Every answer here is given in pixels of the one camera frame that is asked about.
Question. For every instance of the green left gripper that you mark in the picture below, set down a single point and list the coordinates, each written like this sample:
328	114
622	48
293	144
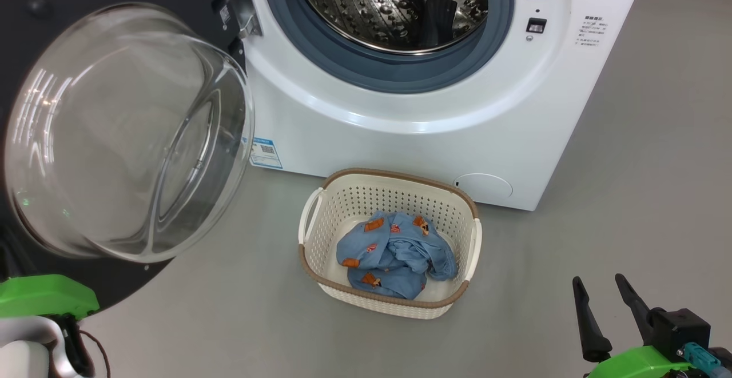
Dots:
46	298

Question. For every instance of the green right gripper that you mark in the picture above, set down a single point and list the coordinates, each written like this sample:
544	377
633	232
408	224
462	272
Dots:
640	363

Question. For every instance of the round glass washer door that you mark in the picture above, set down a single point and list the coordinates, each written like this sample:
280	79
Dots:
114	138

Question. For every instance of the blue patterned garment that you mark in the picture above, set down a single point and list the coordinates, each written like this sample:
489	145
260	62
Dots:
394	252

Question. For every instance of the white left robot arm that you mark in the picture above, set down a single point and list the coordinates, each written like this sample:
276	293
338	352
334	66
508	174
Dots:
23	355

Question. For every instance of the white front-load washing machine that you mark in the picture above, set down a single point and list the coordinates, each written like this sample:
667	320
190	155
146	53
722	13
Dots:
400	138

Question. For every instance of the grey rubber door seal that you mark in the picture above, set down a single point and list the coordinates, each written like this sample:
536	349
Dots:
372	72

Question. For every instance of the stainless steel washing machine drum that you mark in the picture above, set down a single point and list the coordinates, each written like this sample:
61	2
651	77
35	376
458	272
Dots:
389	12

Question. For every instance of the round white filter cover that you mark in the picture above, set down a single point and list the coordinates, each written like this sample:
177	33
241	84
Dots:
483	187

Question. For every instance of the blue white energy label sticker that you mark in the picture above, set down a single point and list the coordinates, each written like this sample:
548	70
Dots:
266	152

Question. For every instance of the cream perforated laundry basket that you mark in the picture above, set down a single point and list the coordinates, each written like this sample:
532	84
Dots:
343	195

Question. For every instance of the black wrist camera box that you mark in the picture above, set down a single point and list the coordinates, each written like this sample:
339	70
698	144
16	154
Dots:
680	332

